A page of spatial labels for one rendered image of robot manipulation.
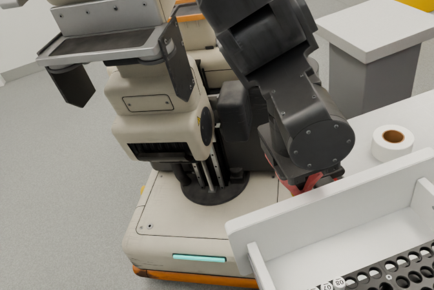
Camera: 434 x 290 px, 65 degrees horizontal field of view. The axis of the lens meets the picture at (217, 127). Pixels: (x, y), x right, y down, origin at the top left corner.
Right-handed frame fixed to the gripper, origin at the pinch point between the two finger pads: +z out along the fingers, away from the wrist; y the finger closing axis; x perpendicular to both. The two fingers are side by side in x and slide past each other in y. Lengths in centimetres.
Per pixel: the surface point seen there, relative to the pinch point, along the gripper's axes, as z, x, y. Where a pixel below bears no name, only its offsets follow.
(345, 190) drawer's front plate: -3.1, 4.0, 4.7
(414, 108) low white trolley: 13.2, 36.1, -19.7
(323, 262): 6.0, -0.6, 7.7
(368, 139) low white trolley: 13.3, 22.5, -16.1
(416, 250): -0.4, 7.4, 13.2
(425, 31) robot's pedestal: 13, 61, -47
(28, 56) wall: 70, -127, -294
